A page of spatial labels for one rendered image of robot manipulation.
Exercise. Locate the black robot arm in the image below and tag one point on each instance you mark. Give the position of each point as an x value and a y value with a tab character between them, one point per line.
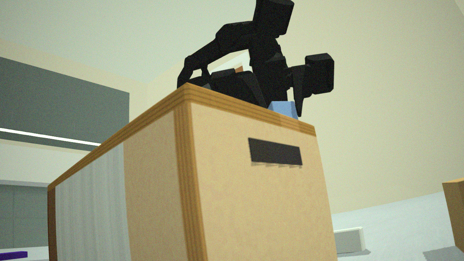
271	19

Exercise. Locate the blue block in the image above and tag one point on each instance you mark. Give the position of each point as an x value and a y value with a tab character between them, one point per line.
286	108

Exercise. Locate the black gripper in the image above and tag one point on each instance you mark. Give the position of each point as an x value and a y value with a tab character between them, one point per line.
271	74

